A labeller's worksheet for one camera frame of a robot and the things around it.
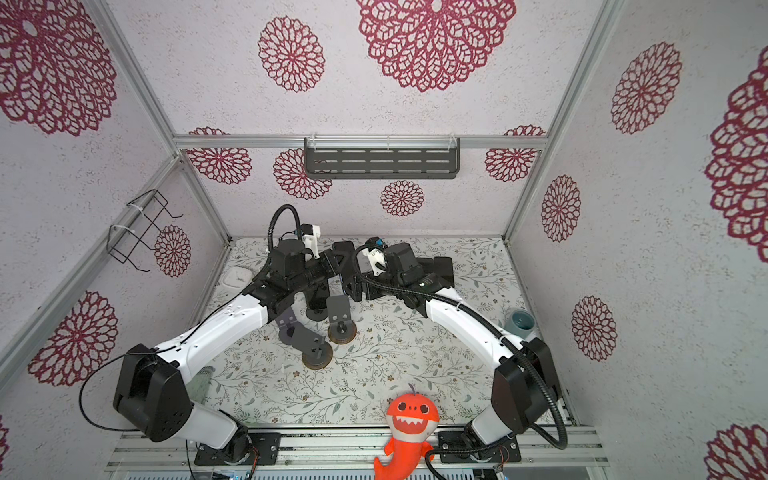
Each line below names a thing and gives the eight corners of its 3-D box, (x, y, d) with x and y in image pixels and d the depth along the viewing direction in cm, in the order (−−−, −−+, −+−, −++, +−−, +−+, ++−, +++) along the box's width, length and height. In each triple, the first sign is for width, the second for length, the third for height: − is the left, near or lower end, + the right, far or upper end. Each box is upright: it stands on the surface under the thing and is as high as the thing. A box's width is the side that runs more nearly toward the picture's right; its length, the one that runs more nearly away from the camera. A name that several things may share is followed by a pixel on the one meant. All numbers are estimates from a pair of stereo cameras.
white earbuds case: (222, 290, 107) (218, 284, 104) (229, 273, 112) (225, 267, 109) (250, 290, 107) (246, 285, 104) (256, 273, 112) (252, 267, 109)
